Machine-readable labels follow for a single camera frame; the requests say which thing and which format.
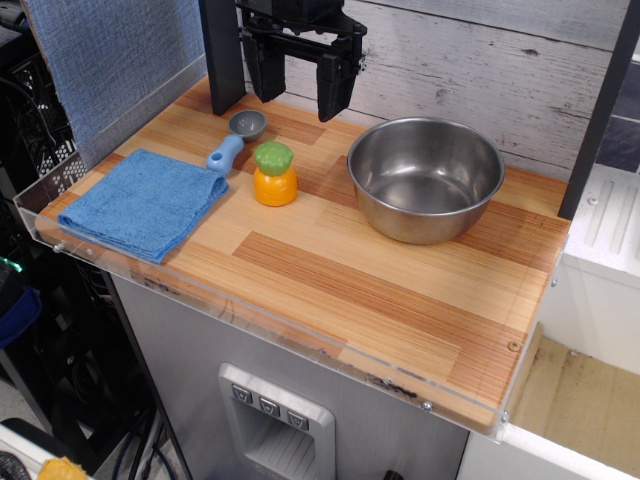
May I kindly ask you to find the black vertical post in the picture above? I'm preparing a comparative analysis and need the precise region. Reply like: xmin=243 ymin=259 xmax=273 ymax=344
xmin=558 ymin=0 xmax=639 ymax=220
xmin=199 ymin=0 xmax=246 ymax=116

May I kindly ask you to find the grey toy fridge cabinet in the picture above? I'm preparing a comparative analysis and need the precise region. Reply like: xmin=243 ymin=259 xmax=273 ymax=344
xmin=115 ymin=278 xmax=468 ymax=479

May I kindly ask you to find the white toy sink unit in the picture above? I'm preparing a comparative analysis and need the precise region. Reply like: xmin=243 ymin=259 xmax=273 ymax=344
xmin=459 ymin=165 xmax=639 ymax=479

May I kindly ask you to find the blue folded cloth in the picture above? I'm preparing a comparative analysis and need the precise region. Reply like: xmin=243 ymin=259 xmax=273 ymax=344
xmin=58 ymin=149 xmax=229 ymax=263

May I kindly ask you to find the black plastic crate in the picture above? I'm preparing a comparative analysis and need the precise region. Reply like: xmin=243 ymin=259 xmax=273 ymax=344
xmin=0 ymin=19 xmax=81 ymax=191

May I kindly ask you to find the black vertical post left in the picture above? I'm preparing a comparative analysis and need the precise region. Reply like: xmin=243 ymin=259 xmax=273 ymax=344
xmin=199 ymin=0 xmax=246 ymax=116

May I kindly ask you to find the stainless steel bowl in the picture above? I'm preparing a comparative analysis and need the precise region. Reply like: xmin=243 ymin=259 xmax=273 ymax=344
xmin=347 ymin=117 xmax=506 ymax=245

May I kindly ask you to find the yellow object bottom left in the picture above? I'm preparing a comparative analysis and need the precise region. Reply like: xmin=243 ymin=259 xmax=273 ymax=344
xmin=37 ymin=457 xmax=89 ymax=480

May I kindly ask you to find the orange toy carrot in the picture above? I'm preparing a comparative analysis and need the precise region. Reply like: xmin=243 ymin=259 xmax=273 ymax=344
xmin=253 ymin=141 xmax=298 ymax=207

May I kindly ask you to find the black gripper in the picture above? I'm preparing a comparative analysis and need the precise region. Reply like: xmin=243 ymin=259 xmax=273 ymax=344
xmin=236 ymin=1 xmax=367 ymax=122

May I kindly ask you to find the blue handled measuring spoon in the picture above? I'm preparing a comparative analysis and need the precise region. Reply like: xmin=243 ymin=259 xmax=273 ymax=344
xmin=205 ymin=110 xmax=267 ymax=176

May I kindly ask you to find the black vertical post right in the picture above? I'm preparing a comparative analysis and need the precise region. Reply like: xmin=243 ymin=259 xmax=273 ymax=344
xmin=558 ymin=0 xmax=639 ymax=220

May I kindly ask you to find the clear acrylic table guard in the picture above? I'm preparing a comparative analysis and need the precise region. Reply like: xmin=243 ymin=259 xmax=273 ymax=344
xmin=16 ymin=81 xmax=569 ymax=439

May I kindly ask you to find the grey ice dispenser panel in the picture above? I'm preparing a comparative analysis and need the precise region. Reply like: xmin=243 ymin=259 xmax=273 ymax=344
xmin=218 ymin=363 xmax=337 ymax=479

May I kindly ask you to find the blue fabric panel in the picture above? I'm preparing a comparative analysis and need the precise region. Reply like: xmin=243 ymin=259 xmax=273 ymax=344
xmin=22 ymin=0 xmax=207 ymax=168

